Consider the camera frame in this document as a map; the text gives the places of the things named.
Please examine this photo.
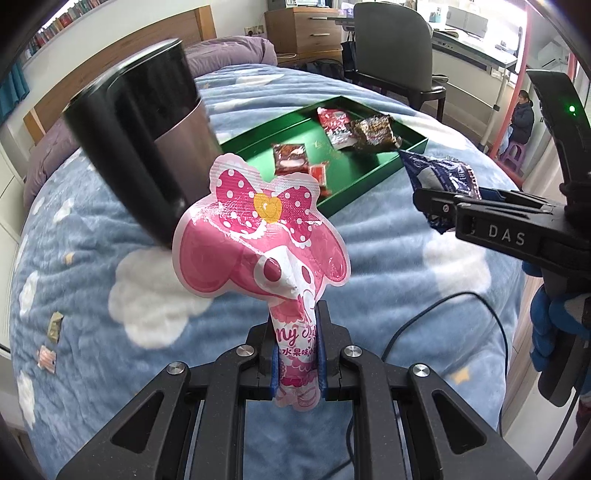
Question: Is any white air conditioner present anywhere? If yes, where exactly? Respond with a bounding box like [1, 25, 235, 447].
[538, 41, 571, 68]

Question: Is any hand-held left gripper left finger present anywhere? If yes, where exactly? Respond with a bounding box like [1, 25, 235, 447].
[55, 322, 280, 480]

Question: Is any red and white snack pouch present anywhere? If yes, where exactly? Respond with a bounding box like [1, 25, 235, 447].
[317, 107, 356, 151]

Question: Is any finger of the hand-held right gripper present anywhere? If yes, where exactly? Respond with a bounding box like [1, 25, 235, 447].
[413, 188, 566, 264]
[478, 187, 563, 212]

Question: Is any black cylinder can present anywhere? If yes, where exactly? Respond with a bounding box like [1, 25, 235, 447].
[62, 39, 225, 245]

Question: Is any white desk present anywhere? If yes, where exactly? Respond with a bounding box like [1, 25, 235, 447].
[335, 14, 520, 153]

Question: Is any blue snack packet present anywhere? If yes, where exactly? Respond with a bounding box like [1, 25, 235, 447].
[398, 150, 483, 234]

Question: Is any bookshelf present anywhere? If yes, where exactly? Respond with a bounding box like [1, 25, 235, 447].
[23, 0, 112, 56]

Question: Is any white wardrobe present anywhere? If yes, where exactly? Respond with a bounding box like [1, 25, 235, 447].
[0, 134, 28, 245]

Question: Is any wooden headboard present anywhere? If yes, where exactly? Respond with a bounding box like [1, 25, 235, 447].
[23, 6, 218, 134]

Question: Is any pink bow candy packet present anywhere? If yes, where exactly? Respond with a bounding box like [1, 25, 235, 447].
[172, 154, 352, 411]

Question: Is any dark red noodle snack packet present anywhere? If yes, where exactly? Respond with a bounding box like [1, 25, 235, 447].
[271, 143, 309, 177]

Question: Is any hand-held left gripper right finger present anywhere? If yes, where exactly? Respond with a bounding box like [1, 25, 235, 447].
[318, 301, 539, 480]

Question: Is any teal hanging cloth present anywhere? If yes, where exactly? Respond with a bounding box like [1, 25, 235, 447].
[0, 62, 31, 123]

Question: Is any brown snack packet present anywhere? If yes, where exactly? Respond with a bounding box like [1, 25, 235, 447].
[353, 115, 400, 152]

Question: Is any grey chair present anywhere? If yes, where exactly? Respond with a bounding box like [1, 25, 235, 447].
[344, 2, 448, 121]

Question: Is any black cable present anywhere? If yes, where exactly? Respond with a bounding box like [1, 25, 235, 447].
[323, 291, 509, 476]

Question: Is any small red snack packet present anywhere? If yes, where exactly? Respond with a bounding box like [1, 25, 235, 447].
[308, 161, 334, 198]

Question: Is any person's right hand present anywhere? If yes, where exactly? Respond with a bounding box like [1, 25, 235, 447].
[530, 277, 591, 374]

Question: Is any green tray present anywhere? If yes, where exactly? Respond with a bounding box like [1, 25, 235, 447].
[219, 95, 428, 217]

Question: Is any blue cloud print blanket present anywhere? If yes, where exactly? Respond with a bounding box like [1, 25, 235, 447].
[9, 62, 532, 480]

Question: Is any purple stool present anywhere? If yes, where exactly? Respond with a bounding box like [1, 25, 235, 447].
[501, 141, 527, 174]

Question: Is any wooden drawer cabinet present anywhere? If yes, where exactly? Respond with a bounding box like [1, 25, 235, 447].
[264, 7, 345, 58]

